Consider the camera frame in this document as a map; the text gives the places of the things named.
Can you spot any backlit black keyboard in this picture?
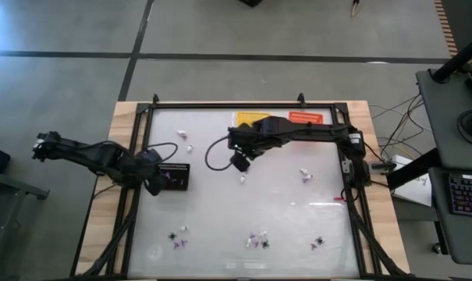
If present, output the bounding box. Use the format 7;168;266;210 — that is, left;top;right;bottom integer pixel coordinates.
448;174;472;219

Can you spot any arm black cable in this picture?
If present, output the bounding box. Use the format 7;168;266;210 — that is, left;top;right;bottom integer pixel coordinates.
204;135;237;172
141;141;179;167

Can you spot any orange plastic basket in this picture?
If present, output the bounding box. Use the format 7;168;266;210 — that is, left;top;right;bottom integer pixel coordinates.
289;112;325;126

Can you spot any dark mat with striped edge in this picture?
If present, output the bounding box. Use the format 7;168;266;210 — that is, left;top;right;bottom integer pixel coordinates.
433;0;472;58

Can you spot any grey desk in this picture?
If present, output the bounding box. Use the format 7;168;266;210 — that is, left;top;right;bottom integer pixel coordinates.
416;68;472;172
428;166;472;266

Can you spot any small white box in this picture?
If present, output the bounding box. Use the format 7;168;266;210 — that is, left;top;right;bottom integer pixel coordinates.
391;154;415;172

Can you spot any black diagonal bar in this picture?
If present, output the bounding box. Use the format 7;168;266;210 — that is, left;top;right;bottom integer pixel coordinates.
386;147;449;190

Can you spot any black floor cable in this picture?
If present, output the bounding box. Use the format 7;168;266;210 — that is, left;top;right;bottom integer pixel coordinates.
375;93;434;157

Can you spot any black aluminium table frame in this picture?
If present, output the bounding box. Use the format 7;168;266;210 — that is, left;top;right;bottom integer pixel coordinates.
70;101;407;280

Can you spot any black monitor pole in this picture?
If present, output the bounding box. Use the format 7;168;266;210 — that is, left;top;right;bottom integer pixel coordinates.
430;30;472;84

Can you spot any white paper sheet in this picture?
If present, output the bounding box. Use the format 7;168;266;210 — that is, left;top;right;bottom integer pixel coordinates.
391;175;434;208

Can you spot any grey floor cable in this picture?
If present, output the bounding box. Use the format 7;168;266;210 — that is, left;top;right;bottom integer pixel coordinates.
367;95;431;133

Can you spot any black plastic basket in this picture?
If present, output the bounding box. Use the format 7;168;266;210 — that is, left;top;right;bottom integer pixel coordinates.
154;162;191;192

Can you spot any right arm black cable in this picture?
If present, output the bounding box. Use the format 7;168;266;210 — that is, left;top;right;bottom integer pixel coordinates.
204;135;237;172

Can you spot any yellow plastic basket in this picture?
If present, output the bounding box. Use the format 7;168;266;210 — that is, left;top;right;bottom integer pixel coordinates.
235;112;271;128

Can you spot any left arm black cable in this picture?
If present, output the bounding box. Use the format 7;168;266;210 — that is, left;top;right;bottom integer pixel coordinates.
141;141;179;167

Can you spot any black round stand base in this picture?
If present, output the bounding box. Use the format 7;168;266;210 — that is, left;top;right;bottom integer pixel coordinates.
456;108;472;148

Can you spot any grey metal stand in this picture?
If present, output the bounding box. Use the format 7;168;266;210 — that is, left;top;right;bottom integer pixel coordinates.
0;169;51;281

